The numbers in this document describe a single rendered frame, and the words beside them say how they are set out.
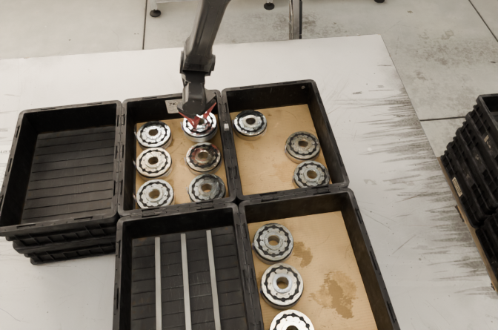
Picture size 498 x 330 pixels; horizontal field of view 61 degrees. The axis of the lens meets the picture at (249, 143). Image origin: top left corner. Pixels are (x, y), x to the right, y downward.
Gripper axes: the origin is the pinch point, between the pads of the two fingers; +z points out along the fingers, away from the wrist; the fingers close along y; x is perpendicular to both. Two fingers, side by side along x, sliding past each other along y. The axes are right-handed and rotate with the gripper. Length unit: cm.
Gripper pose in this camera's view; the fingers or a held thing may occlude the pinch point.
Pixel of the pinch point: (199, 120)
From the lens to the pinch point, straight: 126.4
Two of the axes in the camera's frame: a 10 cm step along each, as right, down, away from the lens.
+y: 6.0, -6.5, 4.7
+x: -8.0, -4.8, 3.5
